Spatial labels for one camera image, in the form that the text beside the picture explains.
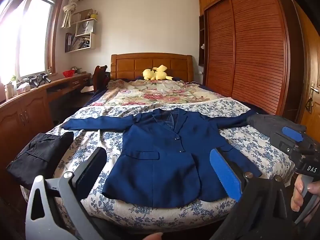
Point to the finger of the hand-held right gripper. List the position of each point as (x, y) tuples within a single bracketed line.
[(292, 134)]

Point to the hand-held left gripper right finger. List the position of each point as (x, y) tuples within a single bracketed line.
[(225, 175)]

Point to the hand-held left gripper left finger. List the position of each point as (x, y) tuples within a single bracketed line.
[(92, 170)]

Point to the blue suit jacket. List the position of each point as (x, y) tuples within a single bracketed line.
[(160, 170)]

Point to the black folded clothes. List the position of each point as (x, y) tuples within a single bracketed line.
[(37, 155)]

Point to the person's right hand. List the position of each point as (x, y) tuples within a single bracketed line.
[(297, 192)]

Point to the person's left hand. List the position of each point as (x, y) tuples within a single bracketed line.
[(151, 237)]

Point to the dark grey folded garment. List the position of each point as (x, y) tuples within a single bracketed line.
[(262, 121)]

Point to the hanging door tag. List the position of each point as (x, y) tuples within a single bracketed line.
[(310, 103)]

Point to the white cloth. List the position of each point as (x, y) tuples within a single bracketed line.
[(87, 90)]

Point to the wooden door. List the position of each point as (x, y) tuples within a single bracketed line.
[(310, 55)]

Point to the wooden desk with cabinets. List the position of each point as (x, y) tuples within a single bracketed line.
[(25, 112)]

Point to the wooden slatted wardrobe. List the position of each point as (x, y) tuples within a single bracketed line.
[(250, 55)]

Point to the wooden chair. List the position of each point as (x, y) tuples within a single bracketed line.
[(100, 76)]

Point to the pink floral quilt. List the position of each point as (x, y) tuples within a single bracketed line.
[(150, 95)]

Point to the grey metal pot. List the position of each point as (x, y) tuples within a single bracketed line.
[(78, 70)]

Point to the black devices on desk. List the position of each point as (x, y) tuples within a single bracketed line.
[(40, 79)]

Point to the white tissue box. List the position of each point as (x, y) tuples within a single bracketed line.
[(23, 88)]

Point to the wooden bed headboard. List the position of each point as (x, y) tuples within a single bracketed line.
[(130, 66)]

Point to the yellow plush toy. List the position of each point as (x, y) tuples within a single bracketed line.
[(151, 74)]

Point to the small green plant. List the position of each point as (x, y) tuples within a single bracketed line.
[(13, 78)]

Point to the stack of papers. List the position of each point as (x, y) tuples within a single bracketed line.
[(81, 42)]

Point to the dark folders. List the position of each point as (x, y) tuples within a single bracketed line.
[(68, 42)]

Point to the dark wooden side shelf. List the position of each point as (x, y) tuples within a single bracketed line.
[(201, 30)]

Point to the white paper bag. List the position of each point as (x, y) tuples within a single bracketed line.
[(85, 27)]

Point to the wood framed window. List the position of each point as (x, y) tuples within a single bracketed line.
[(32, 30)]

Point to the yellow green ornament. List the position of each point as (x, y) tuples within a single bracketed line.
[(94, 15)]

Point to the brown paper bag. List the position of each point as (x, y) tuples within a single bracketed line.
[(82, 15)]

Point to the tied beige curtain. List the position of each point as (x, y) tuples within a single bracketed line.
[(71, 6)]

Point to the white wall shelf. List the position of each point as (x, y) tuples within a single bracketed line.
[(93, 41)]

